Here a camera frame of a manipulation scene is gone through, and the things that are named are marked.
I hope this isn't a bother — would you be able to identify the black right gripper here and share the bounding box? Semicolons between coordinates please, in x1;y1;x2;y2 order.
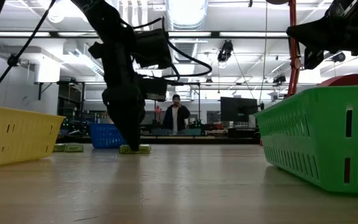
286;6;349;54

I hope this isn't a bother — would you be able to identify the red desk lamp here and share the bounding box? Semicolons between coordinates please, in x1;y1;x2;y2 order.
265;0;358;99

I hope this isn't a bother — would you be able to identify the black aluminium table frame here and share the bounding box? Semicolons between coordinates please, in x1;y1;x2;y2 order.
0;0;261;145

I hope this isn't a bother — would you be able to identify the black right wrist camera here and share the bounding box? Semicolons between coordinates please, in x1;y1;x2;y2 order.
303;46;324;70

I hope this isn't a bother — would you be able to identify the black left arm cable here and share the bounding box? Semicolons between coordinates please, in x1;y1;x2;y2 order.
0;0;57;104

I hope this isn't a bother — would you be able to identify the person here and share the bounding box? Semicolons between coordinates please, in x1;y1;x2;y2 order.
162;94;191;132

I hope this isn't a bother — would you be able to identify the small green candy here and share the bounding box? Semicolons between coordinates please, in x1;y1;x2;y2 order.
118;144;152;155

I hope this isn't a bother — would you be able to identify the light green wrapped candy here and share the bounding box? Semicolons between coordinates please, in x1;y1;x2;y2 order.
63;142;85;153

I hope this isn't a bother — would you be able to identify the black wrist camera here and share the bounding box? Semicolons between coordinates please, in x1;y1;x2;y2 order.
303;46;324;70
134;28;173;70

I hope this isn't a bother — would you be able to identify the blue plastic basket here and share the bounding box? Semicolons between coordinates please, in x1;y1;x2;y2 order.
88;123;127;149

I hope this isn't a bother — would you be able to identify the yellow plastic basket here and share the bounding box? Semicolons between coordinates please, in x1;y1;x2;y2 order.
0;104;67;170

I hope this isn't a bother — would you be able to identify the black ceiling spotlight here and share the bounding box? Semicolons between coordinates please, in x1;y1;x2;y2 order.
217;39;234;63

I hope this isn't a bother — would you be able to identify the green plastic basket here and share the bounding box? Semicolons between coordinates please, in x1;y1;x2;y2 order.
253;85;358;195

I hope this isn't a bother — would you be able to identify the silver ceiling ventilation duct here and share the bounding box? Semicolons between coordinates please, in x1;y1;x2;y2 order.
165;0;209;31

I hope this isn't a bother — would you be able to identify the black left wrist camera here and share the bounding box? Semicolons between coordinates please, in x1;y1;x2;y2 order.
134;28;173;70

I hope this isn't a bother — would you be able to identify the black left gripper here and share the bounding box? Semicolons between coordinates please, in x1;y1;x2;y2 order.
101;77;169;152

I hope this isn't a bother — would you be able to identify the black monitor screen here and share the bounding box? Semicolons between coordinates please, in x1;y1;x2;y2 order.
219;96;259;124

